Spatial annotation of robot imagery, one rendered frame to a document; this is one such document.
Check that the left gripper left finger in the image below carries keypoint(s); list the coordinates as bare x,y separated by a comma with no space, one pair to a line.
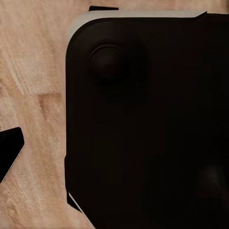
11,143

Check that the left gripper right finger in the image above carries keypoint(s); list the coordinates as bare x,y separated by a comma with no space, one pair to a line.
222,142

